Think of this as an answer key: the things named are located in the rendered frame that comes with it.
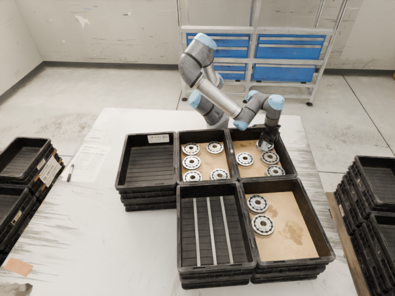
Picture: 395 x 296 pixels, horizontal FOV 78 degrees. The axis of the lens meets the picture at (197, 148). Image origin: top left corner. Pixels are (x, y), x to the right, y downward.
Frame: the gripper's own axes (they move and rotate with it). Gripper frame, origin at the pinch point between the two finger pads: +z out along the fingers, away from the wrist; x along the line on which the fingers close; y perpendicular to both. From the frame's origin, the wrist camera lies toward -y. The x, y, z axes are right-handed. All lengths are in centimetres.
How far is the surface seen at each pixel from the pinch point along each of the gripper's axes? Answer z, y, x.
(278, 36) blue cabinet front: 0, -79, 162
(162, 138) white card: -3, -48, -36
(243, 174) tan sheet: 2.3, 2.5, -22.4
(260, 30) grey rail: -8, -94, 148
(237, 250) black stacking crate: 3, 25, -59
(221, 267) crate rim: -8, 26, -72
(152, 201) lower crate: 5, -23, -66
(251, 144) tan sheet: 2.3, -7.4, 0.7
